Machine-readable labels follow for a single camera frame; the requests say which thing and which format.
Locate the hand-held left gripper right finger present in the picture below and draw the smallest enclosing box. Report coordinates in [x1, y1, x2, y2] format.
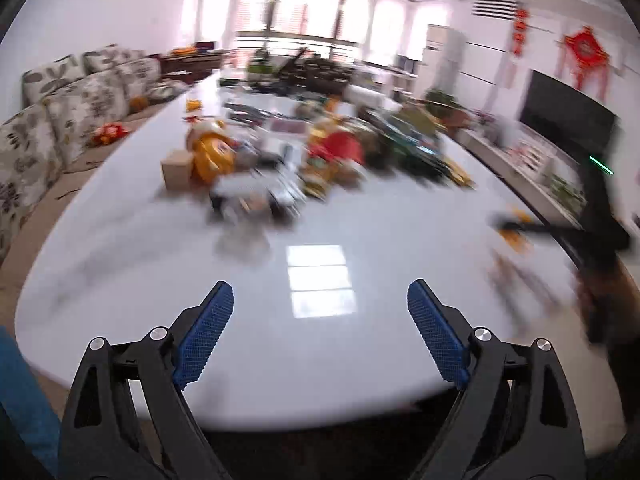
[406, 279, 587, 480]

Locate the green potted plant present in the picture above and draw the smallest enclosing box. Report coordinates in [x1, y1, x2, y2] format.
[424, 89, 463, 116]

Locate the person's blue jeans leg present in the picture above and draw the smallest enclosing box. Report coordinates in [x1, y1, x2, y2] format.
[0, 325, 63, 480]

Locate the white floor air conditioner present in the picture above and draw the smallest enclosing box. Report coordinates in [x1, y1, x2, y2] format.
[422, 24, 468, 91]

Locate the red square knot decoration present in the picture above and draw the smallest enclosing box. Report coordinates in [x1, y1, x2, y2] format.
[557, 27, 613, 91]

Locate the red hanging knot string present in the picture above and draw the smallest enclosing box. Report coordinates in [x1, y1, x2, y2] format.
[511, 6, 531, 58]

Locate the small leafy plant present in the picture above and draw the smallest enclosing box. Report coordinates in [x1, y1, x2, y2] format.
[550, 175, 586, 208]

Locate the dark fruit bowl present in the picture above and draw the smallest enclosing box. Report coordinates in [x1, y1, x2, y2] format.
[295, 57, 356, 96]

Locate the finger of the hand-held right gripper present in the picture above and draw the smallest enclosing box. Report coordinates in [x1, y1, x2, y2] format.
[487, 212, 585, 242]

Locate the large window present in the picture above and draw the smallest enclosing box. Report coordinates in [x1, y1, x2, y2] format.
[200, 0, 426, 61]

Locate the small cardboard box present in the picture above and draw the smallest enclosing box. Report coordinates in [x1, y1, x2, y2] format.
[160, 150, 195, 192]

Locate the red yellow plush toy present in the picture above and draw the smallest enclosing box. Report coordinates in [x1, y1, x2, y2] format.
[89, 122, 132, 147]

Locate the wall air vent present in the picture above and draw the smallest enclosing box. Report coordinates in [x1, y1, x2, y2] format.
[471, 0, 518, 20]

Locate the black television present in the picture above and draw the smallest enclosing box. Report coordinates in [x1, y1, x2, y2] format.
[519, 70, 618, 161]

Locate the floral sofa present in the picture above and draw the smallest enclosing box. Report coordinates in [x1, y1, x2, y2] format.
[0, 44, 163, 261]

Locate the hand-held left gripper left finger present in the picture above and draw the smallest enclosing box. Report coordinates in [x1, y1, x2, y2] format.
[59, 280, 235, 480]

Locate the clear plastic box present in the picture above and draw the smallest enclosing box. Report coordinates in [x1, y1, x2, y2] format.
[210, 170, 306, 221]

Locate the red plastic toy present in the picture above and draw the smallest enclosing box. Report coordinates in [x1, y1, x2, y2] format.
[307, 130, 366, 166]

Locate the orange faced doll toy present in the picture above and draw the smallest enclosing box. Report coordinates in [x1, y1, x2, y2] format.
[187, 117, 236, 186]

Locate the white television cabinet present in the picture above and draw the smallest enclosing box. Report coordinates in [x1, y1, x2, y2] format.
[462, 127, 601, 231]

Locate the paper towel roll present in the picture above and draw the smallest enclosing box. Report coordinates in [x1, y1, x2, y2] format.
[345, 85, 388, 108]

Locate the yellow chocolate box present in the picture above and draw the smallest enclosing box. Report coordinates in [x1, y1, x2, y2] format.
[440, 157, 476, 188]

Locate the dark wooden sideboard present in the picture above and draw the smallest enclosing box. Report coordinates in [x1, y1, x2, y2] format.
[160, 45, 236, 73]

